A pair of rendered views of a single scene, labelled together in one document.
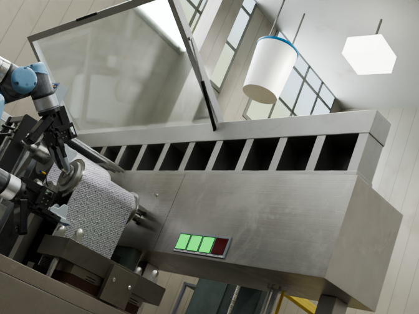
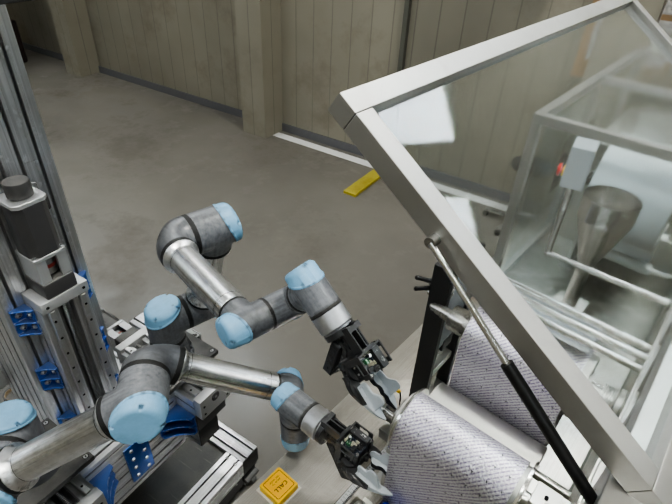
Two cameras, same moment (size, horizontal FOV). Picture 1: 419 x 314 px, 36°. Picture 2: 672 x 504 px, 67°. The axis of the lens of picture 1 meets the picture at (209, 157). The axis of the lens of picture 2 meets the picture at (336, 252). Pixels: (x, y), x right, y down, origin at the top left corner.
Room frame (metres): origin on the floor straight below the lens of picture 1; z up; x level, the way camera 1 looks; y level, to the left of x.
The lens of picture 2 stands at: (1.82, -0.19, 2.16)
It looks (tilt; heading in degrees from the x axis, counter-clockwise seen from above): 36 degrees down; 76
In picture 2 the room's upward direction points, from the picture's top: 3 degrees clockwise
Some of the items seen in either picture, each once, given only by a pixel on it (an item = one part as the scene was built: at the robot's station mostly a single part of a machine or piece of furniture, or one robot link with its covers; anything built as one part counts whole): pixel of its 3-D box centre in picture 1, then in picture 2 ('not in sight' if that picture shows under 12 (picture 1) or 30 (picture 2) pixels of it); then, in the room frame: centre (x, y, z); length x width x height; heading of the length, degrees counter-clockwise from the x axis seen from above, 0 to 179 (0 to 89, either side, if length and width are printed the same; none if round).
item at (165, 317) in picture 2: not in sight; (166, 318); (1.59, 1.10, 0.98); 0.13 x 0.12 x 0.14; 27
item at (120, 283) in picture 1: (118, 286); not in sight; (2.03, 0.11, 0.96); 0.10 x 0.03 x 0.11; 127
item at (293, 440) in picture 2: not in sight; (294, 424); (1.93, 0.61, 1.01); 0.11 x 0.08 x 0.11; 88
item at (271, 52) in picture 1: (269, 71); not in sight; (6.66, -0.26, 4.34); 0.51 x 0.51 x 0.64
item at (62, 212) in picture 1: (62, 213); (373, 479); (2.07, 0.37, 1.11); 0.09 x 0.03 x 0.06; 119
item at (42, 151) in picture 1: (40, 153); (463, 322); (2.33, 0.58, 1.33); 0.06 x 0.06 x 0.06; 37
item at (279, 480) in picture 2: not in sight; (278, 486); (1.88, 0.50, 0.91); 0.07 x 0.07 x 0.02; 37
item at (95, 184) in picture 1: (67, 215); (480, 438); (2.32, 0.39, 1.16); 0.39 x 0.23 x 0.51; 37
